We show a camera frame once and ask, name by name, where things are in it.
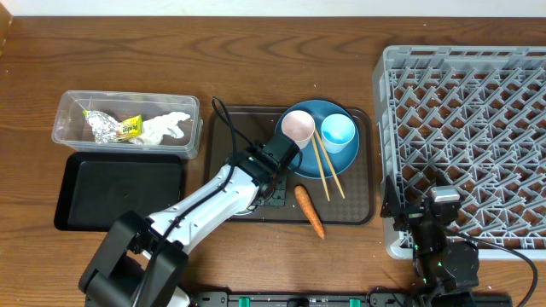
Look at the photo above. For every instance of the wooden chopstick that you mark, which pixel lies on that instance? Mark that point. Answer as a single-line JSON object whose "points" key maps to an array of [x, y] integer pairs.
{"points": [[319, 165], [329, 163]]}

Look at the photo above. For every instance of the light blue cup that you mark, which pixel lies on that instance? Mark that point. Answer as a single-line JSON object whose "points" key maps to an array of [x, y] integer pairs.
{"points": [[337, 131]]}

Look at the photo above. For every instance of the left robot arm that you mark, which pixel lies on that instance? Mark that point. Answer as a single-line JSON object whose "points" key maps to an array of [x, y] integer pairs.
{"points": [[141, 259]]}

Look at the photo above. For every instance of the grey dishwasher rack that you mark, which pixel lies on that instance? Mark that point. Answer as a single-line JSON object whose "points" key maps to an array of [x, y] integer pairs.
{"points": [[477, 115]]}

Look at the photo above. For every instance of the foil and green wrapper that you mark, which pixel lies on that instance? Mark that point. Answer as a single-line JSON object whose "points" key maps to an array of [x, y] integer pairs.
{"points": [[107, 129]]}

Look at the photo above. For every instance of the left wooden chopstick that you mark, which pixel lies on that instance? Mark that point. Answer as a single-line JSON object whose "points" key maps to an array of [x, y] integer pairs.
{"points": [[319, 165]]}

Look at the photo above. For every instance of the clear plastic bin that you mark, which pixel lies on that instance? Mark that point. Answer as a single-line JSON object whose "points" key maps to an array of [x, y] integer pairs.
{"points": [[71, 128]]}

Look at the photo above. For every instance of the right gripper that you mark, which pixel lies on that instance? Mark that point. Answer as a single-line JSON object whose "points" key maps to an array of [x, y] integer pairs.
{"points": [[392, 205]]}

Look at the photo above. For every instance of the white tissue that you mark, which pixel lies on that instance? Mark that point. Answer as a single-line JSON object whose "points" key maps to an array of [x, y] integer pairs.
{"points": [[153, 130]]}

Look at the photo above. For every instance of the right wooden chopstick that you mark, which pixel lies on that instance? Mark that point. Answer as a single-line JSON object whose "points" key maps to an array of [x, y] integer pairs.
{"points": [[329, 163]]}

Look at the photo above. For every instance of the black plastic tray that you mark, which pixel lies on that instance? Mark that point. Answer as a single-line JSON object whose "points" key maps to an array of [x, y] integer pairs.
{"points": [[98, 188]]}

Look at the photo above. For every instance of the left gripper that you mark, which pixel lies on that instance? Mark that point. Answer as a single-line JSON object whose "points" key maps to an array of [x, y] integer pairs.
{"points": [[281, 201]]}

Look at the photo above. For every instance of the dark blue plate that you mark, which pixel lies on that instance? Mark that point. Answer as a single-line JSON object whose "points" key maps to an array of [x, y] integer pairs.
{"points": [[320, 110]]}

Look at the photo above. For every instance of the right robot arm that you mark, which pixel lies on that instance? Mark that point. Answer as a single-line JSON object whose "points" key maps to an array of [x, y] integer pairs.
{"points": [[445, 267]]}

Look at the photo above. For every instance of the orange carrot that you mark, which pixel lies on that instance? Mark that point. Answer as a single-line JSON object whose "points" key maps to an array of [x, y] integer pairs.
{"points": [[308, 209]]}

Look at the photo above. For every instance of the brown serving tray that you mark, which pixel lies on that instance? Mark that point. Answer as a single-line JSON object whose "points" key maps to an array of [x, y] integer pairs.
{"points": [[358, 181]]}

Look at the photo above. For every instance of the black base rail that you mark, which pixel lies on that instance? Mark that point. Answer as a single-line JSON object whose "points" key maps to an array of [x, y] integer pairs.
{"points": [[380, 297]]}

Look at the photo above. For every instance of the pink cup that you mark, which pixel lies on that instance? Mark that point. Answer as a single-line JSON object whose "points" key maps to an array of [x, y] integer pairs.
{"points": [[299, 126]]}

